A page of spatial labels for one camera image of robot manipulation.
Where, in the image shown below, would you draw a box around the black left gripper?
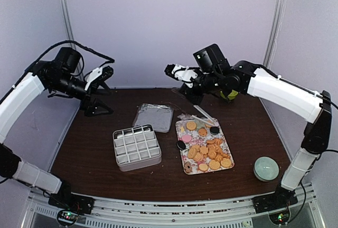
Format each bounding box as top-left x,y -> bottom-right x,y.
51,72 -> 114,117

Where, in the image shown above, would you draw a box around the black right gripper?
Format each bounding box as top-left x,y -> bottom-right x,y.
178,69 -> 223,106

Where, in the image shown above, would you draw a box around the silver serving tongs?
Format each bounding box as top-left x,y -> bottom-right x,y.
171,88 -> 216,128

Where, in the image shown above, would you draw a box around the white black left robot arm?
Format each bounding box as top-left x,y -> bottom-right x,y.
1,40 -> 114,211

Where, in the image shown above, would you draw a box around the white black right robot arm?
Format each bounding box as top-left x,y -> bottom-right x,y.
165,61 -> 333,212

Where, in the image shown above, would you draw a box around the clear printed cookie wrappers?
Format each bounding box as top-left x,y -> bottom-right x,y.
178,113 -> 193,120

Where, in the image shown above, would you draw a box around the round tan perforated biscuit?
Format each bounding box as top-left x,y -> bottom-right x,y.
186,121 -> 197,131

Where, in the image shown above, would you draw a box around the lime green bowl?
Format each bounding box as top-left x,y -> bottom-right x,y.
220,90 -> 238,102

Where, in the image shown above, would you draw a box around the chocolate chip cookie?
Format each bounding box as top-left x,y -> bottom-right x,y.
198,128 -> 208,137

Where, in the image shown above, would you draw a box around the black sandwich cookie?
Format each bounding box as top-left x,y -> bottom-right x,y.
176,140 -> 186,150
210,126 -> 220,135

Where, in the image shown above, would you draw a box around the silver tin lid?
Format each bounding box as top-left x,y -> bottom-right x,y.
133,103 -> 174,133

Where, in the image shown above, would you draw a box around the pink sandwich cookie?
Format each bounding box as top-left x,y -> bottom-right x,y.
182,135 -> 192,143

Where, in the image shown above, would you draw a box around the floral rectangular tray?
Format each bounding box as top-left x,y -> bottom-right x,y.
175,118 -> 235,175

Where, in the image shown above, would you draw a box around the grey divided cookie tin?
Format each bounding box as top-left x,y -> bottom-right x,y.
112,125 -> 162,172

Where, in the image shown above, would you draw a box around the flower shaped brown cookie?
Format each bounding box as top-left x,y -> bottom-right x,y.
183,162 -> 192,174

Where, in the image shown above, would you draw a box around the pale green ceramic bowl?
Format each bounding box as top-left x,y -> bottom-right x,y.
253,157 -> 279,182

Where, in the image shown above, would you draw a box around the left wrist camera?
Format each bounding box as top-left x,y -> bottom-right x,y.
84,66 -> 114,91

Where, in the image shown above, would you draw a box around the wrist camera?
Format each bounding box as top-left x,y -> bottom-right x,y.
84,66 -> 114,91
193,43 -> 230,73

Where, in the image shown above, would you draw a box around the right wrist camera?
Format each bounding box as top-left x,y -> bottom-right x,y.
193,43 -> 230,73

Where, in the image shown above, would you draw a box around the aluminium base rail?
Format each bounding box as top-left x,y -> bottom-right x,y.
19,183 -> 327,227

